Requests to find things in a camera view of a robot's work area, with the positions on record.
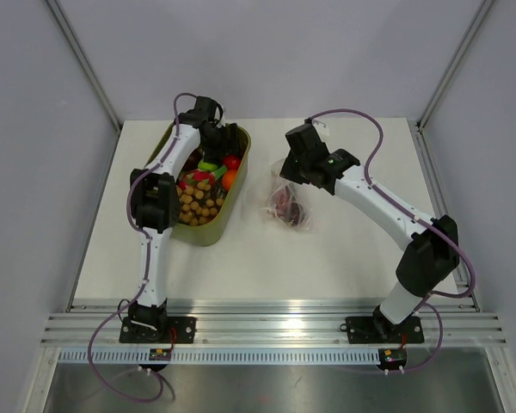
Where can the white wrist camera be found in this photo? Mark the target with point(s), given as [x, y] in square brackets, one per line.
[219, 120]
[321, 128]

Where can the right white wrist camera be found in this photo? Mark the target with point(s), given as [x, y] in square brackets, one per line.
[321, 128]

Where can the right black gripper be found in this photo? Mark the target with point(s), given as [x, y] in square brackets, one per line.
[288, 172]

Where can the tan longan bunch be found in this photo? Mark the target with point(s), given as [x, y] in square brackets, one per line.
[200, 203]

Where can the red apple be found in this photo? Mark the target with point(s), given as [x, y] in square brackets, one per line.
[232, 162]

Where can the orange fruit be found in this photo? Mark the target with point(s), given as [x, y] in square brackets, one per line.
[228, 179]

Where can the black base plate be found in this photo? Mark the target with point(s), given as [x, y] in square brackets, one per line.
[176, 330]
[362, 330]

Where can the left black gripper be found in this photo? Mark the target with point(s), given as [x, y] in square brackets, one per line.
[227, 147]

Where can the left aluminium frame post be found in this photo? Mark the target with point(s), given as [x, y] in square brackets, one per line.
[70, 36]

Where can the white slotted cable duct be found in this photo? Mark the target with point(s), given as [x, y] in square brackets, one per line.
[224, 356]

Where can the aluminium frame post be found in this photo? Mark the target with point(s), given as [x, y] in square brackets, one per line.
[464, 46]
[70, 36]

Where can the pink dragon fruit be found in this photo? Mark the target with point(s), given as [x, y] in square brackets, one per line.
[193, 177]

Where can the red grape bunch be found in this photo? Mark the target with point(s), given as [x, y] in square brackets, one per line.
[280, 200]

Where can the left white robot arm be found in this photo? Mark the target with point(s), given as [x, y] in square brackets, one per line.
[149, 305]

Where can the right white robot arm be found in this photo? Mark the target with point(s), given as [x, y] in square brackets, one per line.
[427, 243]

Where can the aluminium mounting rail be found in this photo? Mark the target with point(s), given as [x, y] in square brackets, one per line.
[308, 323]

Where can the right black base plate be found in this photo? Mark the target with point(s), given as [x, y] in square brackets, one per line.
[362, 330]

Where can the dark purple mangosteen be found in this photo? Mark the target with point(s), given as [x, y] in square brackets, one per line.
[295, 214]

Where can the olive green plastic bin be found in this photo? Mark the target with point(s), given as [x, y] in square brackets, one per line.
[236, 180]

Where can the right aluminium frame post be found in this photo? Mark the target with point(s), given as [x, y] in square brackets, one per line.
[464, 46]

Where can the clear zip top bag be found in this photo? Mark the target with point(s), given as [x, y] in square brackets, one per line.
[256, 199]

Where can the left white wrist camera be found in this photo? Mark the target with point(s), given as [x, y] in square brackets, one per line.
[219, 120]

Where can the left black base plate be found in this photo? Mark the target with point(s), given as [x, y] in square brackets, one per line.
[176, 330]

